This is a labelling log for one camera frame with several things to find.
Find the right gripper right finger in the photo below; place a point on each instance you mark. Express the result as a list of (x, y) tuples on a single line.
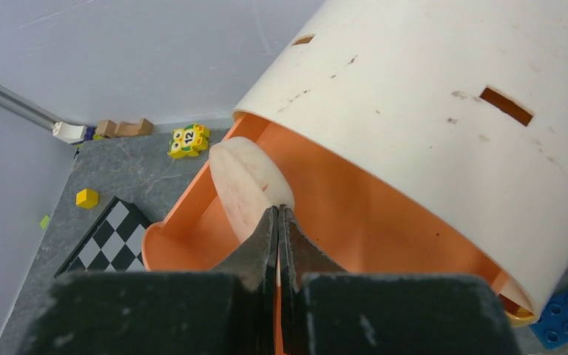
[(298, 255)]

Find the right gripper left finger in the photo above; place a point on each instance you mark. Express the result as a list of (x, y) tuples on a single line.
[(253, 265)]

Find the orange top drawer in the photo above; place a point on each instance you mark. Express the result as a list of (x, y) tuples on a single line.
[(355, 218)]

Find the cream round drawer cabinet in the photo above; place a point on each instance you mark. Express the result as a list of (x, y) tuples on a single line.
[(462, 106)]

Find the yellow owl toy block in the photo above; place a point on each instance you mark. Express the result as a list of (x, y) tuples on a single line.
[(189, 141)]

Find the black white checkerboard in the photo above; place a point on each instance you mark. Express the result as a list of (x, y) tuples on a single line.
[(112, 243)]

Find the wooden arch block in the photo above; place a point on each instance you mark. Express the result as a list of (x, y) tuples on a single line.
[(143, 127)]

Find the yellow small cube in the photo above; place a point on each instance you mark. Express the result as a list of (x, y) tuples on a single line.
[(87, 198)]

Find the small wooden block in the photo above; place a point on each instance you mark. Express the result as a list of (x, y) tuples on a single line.
[(106, 129)]

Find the lime green small block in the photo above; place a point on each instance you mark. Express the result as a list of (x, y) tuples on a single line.
[(44, 221)]

